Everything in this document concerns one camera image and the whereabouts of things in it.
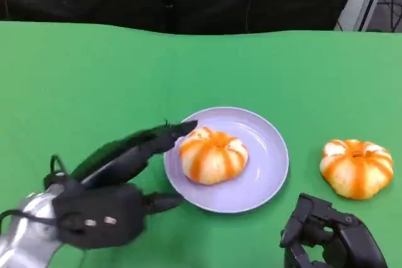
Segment black cables behind frame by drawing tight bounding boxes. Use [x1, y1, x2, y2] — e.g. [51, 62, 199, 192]
[375, 0, 402, 33]

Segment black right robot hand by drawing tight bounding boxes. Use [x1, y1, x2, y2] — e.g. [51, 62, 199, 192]
[279, 192, 389, 268]

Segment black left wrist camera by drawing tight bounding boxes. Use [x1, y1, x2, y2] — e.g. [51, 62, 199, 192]
[51, 182, 148, 250]

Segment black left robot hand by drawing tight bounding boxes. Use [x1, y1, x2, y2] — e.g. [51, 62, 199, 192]
[70, 119, 198, 215]

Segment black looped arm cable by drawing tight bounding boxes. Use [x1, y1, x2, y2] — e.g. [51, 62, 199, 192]
[43, 154, 70, 187]

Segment orange white toy bread roll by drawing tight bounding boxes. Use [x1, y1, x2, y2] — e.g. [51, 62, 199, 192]
[319, 138, 394, 200]
[179, 127, 251, 185]

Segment lilac plate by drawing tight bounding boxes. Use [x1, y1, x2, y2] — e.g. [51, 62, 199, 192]
[163, 107, 289, 214]

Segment green table cloth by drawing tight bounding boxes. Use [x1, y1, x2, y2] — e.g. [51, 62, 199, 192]
[0, 20, 402, 268]

